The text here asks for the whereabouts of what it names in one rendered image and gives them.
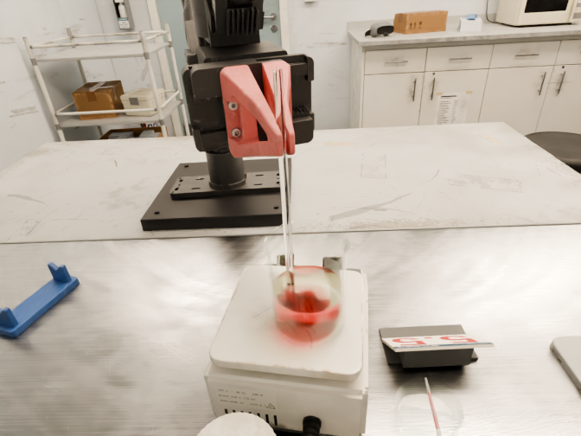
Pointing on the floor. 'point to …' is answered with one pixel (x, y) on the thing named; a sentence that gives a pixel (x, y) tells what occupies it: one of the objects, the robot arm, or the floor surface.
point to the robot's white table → (301, 183)
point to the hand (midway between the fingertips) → (282, 140)
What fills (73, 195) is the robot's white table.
